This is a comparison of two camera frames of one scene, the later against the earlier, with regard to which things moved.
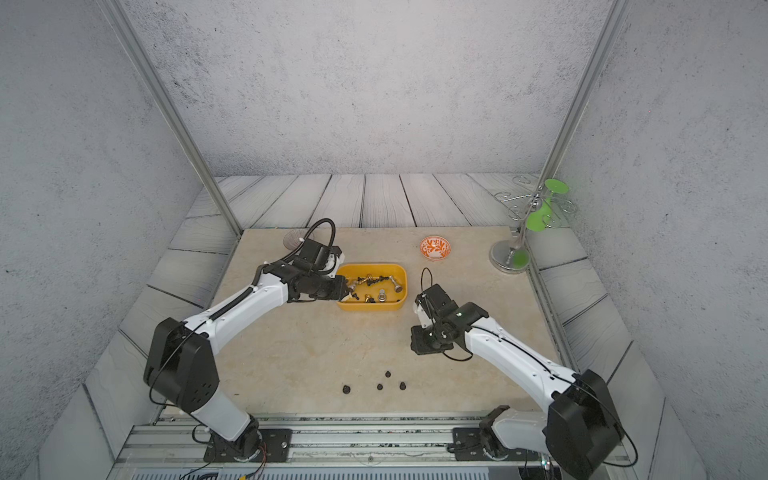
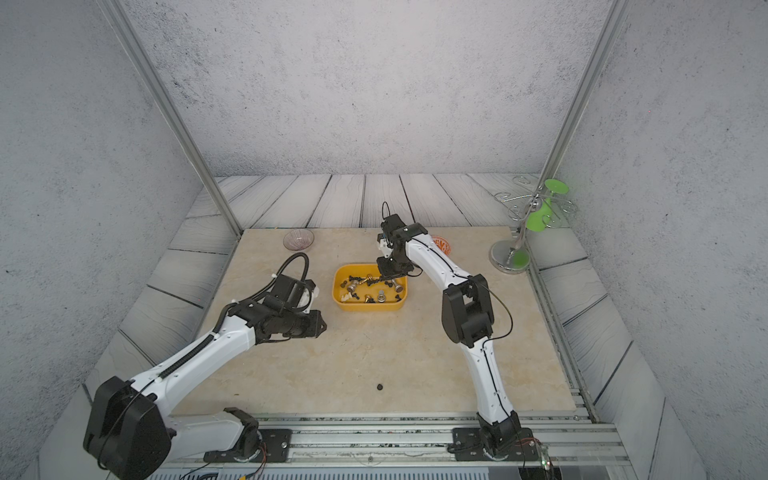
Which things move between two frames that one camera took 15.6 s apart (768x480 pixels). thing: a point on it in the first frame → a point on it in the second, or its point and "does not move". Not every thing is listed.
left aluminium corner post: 168,106 does not move
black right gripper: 418,346 → 386,273
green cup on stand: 538,219 does not move
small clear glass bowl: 291,238 does not move
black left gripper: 340,292 → 317,327
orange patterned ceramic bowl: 435,248 does not move
